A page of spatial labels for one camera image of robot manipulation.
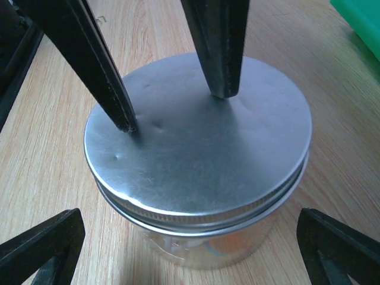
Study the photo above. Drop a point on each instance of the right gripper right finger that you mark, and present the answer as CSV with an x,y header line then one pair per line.
x,y
334,253

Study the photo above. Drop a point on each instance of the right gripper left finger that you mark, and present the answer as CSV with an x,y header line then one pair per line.
x,y
49,250

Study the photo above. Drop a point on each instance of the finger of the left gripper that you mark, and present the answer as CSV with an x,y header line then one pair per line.
x,y
218,31
72,28

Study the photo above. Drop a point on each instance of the clear plastic jar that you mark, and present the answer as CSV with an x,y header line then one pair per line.
x,y
211,250

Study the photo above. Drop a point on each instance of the white jar lid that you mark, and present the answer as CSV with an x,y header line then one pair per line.
x,y
198,165

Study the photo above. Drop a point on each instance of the green bin of gummy candies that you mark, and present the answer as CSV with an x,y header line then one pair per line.
x,y
363,17

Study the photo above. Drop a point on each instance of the black aluminium frame rail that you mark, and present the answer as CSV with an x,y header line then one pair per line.
x,y
20,39

